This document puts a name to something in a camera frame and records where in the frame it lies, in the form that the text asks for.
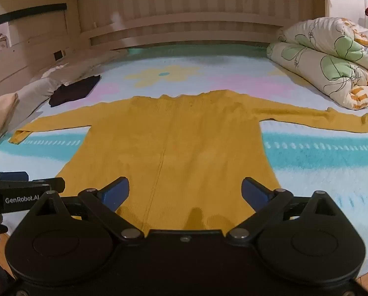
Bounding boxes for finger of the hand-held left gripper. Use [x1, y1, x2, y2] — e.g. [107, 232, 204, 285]
[0, 171, 29, 182]

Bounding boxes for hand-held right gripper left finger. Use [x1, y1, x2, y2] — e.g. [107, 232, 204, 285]
[30, 176, 143, 241]

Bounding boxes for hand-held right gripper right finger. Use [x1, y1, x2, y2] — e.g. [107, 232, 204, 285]
[225, 176, 342, 241]

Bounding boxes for yellow knit sweater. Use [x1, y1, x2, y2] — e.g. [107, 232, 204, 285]
[9, 89, 368, 232]

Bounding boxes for flowered light blue bed sheet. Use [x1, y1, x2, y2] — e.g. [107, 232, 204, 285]
[0, 45, 368, 279]

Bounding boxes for cream pillow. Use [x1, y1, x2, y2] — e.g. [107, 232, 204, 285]
[0, 92, 20, 150]

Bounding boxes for dark folded garment red stripes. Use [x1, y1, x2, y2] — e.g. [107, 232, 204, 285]
[49, 74, 102, 107]

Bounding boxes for wooden bedside shelf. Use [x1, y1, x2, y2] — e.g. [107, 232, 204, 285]
[0, 0, 81, 99]

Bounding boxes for leaf-patterned white pillow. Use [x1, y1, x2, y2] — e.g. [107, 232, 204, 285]
[266, 17, 368, 111]

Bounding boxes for wooden slatted headboard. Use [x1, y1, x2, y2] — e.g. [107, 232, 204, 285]
[76, 0, 316, 51]

